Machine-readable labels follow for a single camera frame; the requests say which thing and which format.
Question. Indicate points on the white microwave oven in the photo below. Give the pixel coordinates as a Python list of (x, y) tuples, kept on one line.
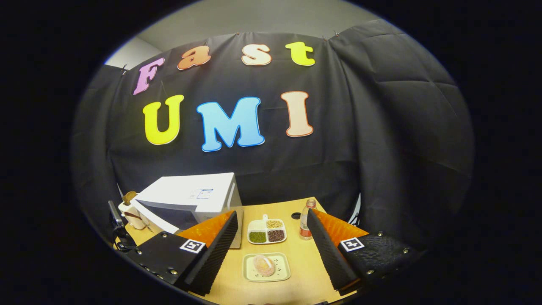
[(186, 190)]

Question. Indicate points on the white divided bean dish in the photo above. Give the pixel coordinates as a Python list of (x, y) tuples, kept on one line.
[(266, 231)]

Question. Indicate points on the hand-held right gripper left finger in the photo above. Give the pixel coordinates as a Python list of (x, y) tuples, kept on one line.
[(211, 254)]

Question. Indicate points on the pink round bun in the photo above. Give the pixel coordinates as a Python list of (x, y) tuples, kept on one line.
[(264, 265)]

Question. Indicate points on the pale green square plate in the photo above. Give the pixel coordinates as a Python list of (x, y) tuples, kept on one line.
[(283, 273)]

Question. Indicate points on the brown lumpy item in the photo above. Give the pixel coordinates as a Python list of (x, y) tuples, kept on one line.
[(129, 197)]

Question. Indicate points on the black backdrop cloth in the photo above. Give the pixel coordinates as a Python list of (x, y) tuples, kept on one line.
[(360, 148)]

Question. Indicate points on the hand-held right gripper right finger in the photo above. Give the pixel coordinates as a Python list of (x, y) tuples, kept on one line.
[(328, 254)]

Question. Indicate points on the clear plastic bottle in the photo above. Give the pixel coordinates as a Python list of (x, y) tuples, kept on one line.
[(305, 224)]

